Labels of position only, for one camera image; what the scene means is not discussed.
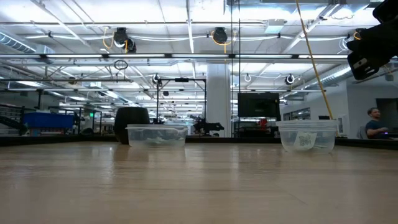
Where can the clear rectangular plastic container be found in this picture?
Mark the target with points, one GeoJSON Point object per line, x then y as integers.
{"type": "Point", "coordinates": [133, 137]}

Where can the black background robot arm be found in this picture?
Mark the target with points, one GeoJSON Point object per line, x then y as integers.
{"type": "Point", "coordinates": [205, 127]}

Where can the black aluminium table frame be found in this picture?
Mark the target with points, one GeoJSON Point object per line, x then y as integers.
{"type": "Point", "coordinates": [62, 140]}

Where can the small pale green packet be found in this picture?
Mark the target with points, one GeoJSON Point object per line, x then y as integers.
{"type": "Point", "coordinates": [158, 138]}

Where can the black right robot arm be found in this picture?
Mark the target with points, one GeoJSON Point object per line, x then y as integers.
{"type": "Point", "coordinates": [388, 9]}

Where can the long ceiling light strip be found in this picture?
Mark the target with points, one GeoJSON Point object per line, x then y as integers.
{"type": "Point", "coordinates": [136, 56]}

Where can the white building column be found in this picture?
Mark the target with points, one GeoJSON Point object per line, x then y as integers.
{"type": "Point", "coordinates": [217, 99]}

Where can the black background station frame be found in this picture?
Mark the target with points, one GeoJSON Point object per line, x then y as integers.
{"type": "Point", "coordinates": [182, 80]}

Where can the person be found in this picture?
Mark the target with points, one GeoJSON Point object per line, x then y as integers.
{"type": "Point", "coordinates": [374, 126]}

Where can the blue plastic bin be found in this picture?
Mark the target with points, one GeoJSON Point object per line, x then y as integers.
{"type": "Point", "coordinates": [48, 120]}

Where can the black monitor screen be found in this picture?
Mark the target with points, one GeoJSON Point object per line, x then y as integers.
{"type": "Point", "coordinates": [258, 105]}

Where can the green cup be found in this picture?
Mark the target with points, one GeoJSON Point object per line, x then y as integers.
{"type": "Point", "coordinates": [130, 116]}

